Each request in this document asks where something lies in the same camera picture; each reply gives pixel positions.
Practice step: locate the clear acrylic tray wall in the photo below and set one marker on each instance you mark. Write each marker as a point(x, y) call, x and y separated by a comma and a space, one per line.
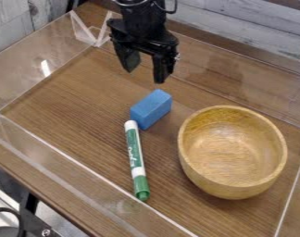
point(65, 100)

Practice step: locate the green white marker pen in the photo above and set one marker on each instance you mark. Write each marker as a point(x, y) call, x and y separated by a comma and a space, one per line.
point(136, 160)

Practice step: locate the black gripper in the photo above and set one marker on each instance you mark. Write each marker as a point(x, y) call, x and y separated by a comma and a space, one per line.
point(140, 33)

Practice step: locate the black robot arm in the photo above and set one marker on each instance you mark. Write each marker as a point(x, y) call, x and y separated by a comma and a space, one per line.
point(142, 2)

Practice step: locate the blue rectangular block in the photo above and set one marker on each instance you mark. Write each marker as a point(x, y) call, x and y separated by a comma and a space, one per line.
point(152, 108)

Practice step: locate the brown wooden bowl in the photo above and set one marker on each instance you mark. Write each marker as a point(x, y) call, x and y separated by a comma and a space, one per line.
point(232, 150)

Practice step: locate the black metal table frame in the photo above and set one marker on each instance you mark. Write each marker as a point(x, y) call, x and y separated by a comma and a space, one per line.
point(34, 227)

